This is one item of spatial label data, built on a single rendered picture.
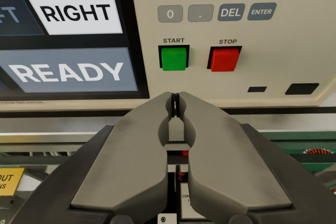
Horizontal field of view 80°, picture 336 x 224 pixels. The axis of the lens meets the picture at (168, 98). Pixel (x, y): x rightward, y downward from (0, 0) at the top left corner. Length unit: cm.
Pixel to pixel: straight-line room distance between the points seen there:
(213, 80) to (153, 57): 6
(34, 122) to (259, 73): 22
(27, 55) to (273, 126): 22
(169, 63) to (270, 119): 12
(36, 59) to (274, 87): 20
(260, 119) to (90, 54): 16
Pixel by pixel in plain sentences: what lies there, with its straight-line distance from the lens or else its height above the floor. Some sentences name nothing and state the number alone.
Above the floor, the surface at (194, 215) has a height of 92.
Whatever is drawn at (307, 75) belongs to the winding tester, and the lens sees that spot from 21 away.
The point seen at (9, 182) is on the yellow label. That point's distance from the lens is 29.
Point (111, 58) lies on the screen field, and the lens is 16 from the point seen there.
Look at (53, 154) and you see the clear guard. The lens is 28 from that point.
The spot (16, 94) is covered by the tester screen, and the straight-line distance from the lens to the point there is 24.
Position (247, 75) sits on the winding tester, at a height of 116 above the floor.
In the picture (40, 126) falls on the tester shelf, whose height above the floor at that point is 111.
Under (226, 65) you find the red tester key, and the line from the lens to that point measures 16.
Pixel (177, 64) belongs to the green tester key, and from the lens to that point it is 15.
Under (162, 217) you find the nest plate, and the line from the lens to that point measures 51.
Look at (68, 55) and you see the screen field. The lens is 17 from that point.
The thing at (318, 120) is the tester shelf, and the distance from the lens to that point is 24.
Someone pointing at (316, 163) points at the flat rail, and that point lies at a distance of 31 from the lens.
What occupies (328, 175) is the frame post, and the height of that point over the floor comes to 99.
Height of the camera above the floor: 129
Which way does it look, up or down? 53 degrees down
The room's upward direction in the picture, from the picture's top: 3 degrees counter-clockwise
